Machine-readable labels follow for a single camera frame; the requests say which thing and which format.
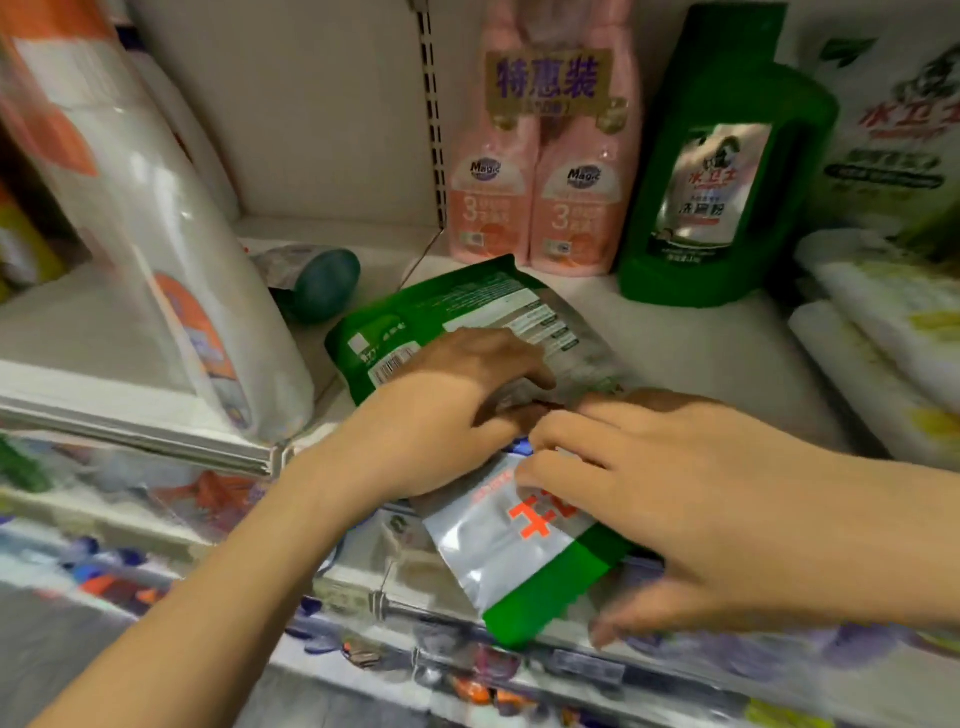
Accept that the teal rounded cleaner bottle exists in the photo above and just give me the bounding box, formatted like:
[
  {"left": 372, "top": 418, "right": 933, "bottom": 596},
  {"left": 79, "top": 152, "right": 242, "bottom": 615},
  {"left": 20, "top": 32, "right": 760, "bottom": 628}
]
[{"left": 246, "top": 243, "right": 363, "bottom": 329}]

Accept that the large green white cleaner pouch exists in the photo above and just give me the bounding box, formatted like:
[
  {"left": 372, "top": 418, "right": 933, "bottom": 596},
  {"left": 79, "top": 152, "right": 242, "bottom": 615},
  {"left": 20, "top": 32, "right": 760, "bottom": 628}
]
[{"left": 325, "top": 255, "right": 641, "bottom": 651}]

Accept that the dark green cleaner bottle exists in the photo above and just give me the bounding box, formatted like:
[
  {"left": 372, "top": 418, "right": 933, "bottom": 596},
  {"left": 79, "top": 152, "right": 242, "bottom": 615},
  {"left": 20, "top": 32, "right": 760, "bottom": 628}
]
[{"left": 616, "top": 0, "right": 843, "bottom": 311}]

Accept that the slim white red-capped bottle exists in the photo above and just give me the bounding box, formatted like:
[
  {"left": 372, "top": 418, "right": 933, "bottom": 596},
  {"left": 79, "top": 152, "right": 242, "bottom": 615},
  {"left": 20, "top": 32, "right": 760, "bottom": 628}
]
[
  {"left": 786, "top": 298, "right": 960, "bottom": 470},
  {"left": 790, "top": 226, "right": 960, "bottom": 410}
]

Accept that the white green-print cleaner pouch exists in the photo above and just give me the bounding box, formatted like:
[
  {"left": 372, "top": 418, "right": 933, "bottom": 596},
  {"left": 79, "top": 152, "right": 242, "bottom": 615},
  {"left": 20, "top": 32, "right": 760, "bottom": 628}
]
[{"left": 807, "top": 12, "right": 960, "bottom": 245}]

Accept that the person's right hand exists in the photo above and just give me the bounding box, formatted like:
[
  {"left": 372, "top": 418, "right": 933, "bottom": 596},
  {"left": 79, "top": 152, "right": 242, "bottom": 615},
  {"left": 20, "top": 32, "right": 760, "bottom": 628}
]
[{"left": 517, "top": 390, "right": 909, "bottom": 650}]

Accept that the person's left hand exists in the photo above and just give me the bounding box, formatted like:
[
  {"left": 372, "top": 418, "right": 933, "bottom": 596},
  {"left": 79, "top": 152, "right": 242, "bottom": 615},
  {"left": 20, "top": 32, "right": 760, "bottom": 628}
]
[{"left": 285, "top": 330, "right": 557, "bottom": 527}]

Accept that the person's left forearm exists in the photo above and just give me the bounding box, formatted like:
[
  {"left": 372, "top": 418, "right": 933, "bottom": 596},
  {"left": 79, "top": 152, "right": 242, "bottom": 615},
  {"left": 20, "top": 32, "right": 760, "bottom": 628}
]
[{"left": 30, "top": 450, "right": 362, "bottom": 728}]

